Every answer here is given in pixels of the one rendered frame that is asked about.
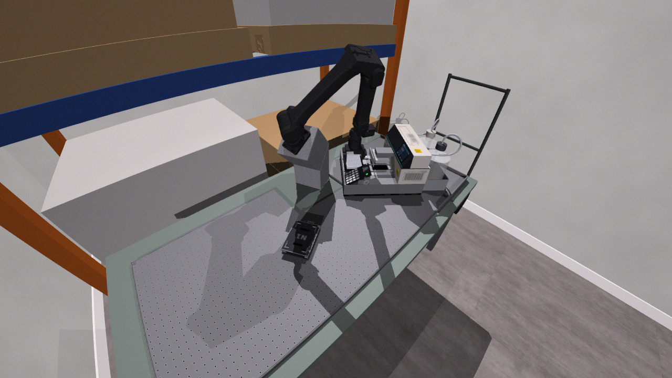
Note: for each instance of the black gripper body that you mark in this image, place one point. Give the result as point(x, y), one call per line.
point(354, 147)

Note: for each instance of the white multiwell plate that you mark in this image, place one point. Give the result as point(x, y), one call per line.
point(353, 161)

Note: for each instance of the clear bottle with grey cap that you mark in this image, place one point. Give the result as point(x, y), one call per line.
point(428, 140)

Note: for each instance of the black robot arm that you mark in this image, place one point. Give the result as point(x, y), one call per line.
point(356, 60)

